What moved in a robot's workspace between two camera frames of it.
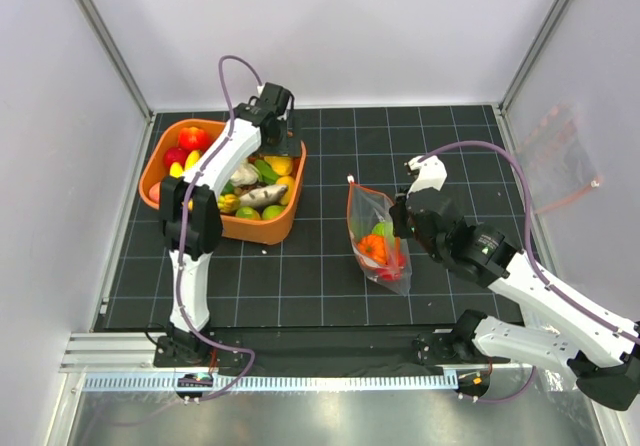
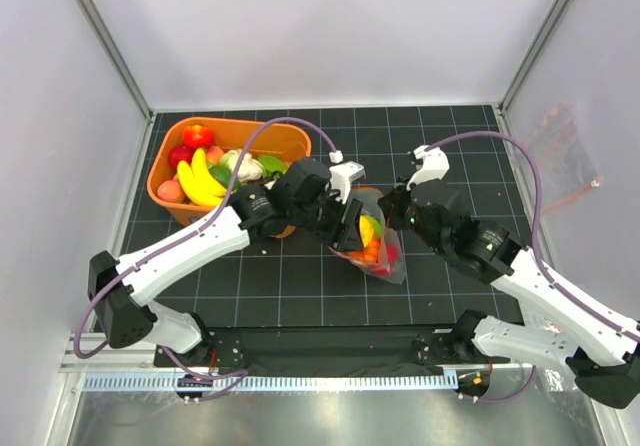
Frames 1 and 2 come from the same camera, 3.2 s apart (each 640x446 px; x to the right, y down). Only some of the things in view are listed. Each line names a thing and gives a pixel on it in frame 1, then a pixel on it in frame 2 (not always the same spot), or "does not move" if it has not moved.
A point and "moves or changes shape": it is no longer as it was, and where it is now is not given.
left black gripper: [283, 147] → [347, 234]
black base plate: [213, 350] does not move
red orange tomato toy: [193, 138] does not move
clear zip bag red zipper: [383, 256] moves or changes shape
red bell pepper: [394, 269] → [392, 253]
